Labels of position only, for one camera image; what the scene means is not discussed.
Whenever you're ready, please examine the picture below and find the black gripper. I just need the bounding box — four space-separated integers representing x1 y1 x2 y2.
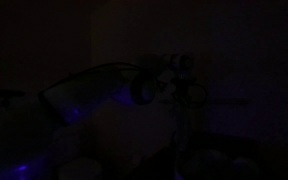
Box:
163 54 199 101

